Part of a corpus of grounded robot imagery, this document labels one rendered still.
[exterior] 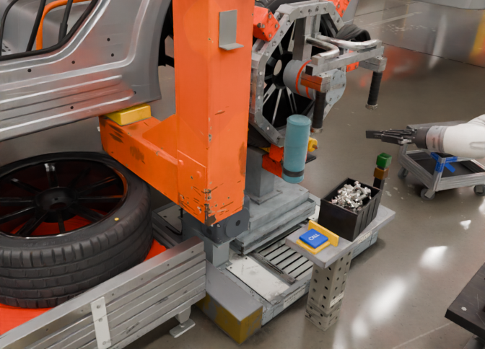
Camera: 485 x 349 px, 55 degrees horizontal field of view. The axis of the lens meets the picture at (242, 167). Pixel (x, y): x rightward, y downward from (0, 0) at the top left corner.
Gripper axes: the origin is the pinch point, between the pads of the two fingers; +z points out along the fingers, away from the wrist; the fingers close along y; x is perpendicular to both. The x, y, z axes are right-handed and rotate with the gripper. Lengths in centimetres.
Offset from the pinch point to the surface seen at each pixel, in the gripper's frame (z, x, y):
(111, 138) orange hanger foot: 78, -12, 62
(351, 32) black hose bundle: 10.6, -36.6, -7.0
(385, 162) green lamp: -6.8, 7.9, 6.9
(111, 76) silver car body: 65, -36, 63
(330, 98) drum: 12.9, -15.3, 7.8
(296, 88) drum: 25.7, -19.7, 10.5
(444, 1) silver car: 67, -29, -248
